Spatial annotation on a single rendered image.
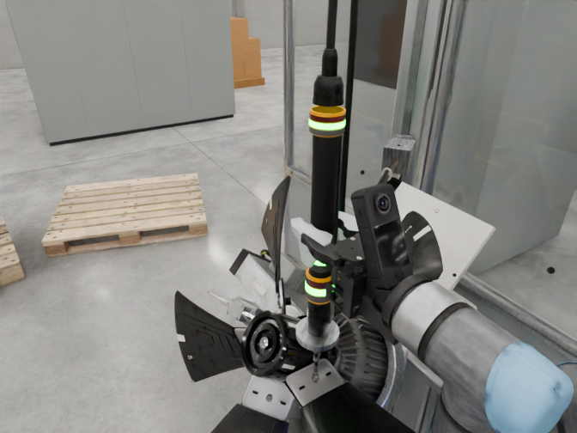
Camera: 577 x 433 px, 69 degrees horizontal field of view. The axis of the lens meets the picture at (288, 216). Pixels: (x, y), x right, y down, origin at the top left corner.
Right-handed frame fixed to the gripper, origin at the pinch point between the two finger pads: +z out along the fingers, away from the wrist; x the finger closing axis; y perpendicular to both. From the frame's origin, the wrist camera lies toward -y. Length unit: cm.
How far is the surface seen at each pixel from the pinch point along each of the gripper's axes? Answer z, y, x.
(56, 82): 541, 76, -4
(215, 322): 22.9, 35.2, -8.7
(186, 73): 542, 82, 158
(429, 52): 34, -14, 58
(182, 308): 35, 39, -12
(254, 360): 6.3, 31.5, -7.4
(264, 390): 4.3, 38.0, -6.7
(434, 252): -9.8, 6.2, 15.5
